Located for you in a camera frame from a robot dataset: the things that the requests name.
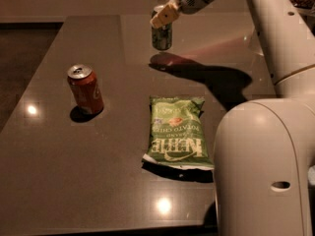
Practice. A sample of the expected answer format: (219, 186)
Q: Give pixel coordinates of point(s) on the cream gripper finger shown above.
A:
(164, 15)

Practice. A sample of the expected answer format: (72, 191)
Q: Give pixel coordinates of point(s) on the green soda can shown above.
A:
(162, 38)

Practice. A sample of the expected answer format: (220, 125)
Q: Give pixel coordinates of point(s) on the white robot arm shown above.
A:
(264, 148)

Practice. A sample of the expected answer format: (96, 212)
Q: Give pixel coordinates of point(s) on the orange soda can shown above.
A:
(84, 86)

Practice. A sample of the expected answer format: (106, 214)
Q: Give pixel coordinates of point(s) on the green Kettle chips bag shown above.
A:
(176, 135)

